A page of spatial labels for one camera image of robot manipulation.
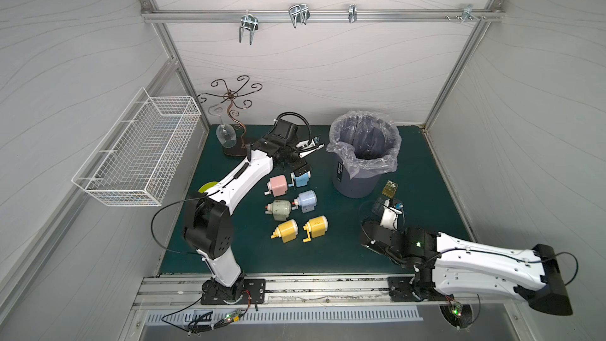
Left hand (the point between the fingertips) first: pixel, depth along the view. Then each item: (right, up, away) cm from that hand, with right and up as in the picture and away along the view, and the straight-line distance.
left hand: (305, 153), depth 86 cm
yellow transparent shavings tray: (+36, -15, +12) cm, 41 cm away
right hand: (+20, -23, -10) cm, 32 cm away
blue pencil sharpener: (+1, -18, 0) cm, 18 cm away
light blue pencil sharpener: (-3, -12, +10) cm, 16 cm away
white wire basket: (-48, -4, -19) cm, 51 cm away
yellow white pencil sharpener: (+4, -26, -6) cm, 27 cm away
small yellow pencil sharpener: (-6, -27, -6) cm, 28 cm away
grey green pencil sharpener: (-9, -20, -2) cm, 22 cm away
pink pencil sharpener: (-11, -13, +5) cm, 18 cm away
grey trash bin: (+17, -14, +10) cm, 24 cm away
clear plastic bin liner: (+26, +4, +9) cm, 27 cm away
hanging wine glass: (-31, +7, +3) cm, 32 cm away
